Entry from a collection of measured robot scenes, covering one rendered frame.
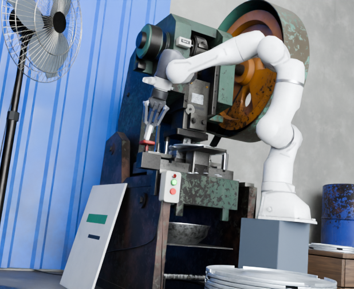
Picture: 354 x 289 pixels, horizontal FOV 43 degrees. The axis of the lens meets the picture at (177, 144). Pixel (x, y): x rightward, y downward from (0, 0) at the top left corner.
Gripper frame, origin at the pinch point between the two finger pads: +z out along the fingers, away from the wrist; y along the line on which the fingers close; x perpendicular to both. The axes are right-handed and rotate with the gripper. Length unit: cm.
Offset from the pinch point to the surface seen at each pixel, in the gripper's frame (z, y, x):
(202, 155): 6.7, 33.4, 2.5
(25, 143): 52, -29, 122
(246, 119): -13, 66, 22
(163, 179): 15.6, 5.2, -17.7
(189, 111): -10.7, 28.4, 19.7
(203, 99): -18.0, 37.2, 24.3
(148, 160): 10.8, 0.4, -7.9
